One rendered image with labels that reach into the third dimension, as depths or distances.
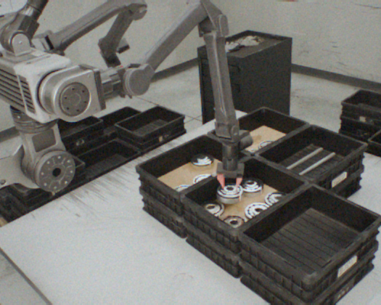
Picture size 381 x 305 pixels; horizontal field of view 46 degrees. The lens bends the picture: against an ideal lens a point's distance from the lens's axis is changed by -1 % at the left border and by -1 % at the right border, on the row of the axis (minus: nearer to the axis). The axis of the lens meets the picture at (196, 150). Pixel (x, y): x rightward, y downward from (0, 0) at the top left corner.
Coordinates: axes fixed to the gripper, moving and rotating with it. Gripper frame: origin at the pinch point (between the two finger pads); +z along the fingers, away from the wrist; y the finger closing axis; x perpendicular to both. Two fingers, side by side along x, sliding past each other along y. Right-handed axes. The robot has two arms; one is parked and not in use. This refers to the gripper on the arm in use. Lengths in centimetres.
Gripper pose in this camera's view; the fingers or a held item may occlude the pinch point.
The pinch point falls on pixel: (230, 187)
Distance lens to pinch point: 174.5
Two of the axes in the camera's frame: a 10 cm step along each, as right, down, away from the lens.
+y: -9.9, -0.3, 1.2
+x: -1.2, 4.8, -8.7
